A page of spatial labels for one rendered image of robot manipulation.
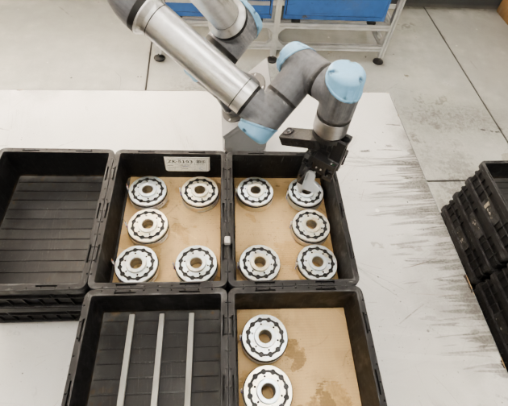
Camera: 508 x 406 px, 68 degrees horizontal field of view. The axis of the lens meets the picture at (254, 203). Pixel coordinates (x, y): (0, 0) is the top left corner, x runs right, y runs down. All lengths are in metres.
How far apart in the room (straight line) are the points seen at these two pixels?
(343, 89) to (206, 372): 0.65
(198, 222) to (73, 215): 0.33
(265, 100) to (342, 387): 0.64
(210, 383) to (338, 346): 0.30
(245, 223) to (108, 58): 2.25
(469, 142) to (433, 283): 1.75
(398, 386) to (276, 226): 0.51
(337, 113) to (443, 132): 2.12
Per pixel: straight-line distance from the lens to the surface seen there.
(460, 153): 2.78
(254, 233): 1.02
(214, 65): 0.81
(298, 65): 0.81
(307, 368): 0.92
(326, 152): 0.88
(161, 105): 1.55
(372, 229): 1.27
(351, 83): 0.74
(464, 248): 1.94
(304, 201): 1.07
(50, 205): 1.17
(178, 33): 0.82
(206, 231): 1.02
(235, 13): 1.14
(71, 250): 1.07
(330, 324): 0.96
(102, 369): 0.94
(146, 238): 0.99
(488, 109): 3.24
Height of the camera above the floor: 1.71
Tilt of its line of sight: 55 degrees down
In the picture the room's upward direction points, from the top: 7 degrees clockwise
